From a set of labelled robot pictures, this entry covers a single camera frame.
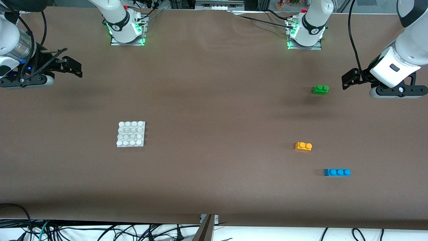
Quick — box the grey slanted beam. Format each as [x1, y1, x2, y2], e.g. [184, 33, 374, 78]
[192, 214, 215, 241]

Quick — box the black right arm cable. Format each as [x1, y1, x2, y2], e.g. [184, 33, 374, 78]
[0, 0, 67, 82]

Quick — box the red orange plastic item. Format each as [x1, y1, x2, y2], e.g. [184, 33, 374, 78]
[276, 0, 302, 9]

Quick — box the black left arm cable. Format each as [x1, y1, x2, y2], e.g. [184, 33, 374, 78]
[348, 0, 365, 74]

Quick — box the brown table cover sheet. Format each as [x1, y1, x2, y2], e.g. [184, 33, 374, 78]
[0, 7, 428, 231]

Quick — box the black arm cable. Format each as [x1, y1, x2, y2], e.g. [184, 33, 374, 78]
[348, 0, 365, 74]
[0, 0, 67, 82]

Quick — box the blue three-stud block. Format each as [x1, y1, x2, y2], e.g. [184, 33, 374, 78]
[324, 168, 351, 177]

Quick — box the white studded base plate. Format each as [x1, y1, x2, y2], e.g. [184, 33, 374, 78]
[116, 121, 145, 148]

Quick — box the grey metal frame rail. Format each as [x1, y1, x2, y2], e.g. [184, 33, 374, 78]
[195, 0, 245, 11]

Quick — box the teal floor cable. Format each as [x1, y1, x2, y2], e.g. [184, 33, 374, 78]
[38, 219, 51, 241]

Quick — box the black table cable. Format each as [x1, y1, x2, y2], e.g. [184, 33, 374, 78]
[229, 12, 291, 26]
[138, 7, 164, 24]

